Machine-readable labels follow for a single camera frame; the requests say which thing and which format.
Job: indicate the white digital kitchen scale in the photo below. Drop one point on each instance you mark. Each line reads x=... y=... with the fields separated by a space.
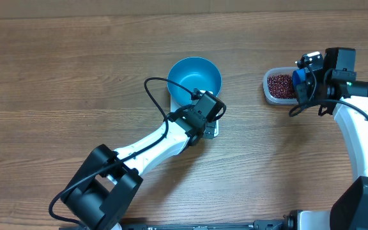
x=174 y=105

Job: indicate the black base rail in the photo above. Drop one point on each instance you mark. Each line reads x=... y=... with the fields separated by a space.
x=255 y=225

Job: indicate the blue metal bowl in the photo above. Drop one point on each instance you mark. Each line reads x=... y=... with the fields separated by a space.
x=192 y=72

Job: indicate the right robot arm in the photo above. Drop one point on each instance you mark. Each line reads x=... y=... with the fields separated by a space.
x=329 y=81

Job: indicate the clear plastic food container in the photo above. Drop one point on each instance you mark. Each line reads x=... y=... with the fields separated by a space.
x=269 y=97

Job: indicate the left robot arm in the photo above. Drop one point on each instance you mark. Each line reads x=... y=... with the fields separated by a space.
x=102 y=189

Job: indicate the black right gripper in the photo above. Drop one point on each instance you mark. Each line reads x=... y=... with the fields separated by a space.
x=306 y=93

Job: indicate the red adzuki beans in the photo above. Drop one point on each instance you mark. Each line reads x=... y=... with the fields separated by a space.
x=281 y=86

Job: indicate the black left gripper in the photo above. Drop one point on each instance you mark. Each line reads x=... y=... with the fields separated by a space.
x=210 y=133

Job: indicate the blue plastic measuring scoop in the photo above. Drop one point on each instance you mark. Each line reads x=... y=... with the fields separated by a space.
x=298 y=77

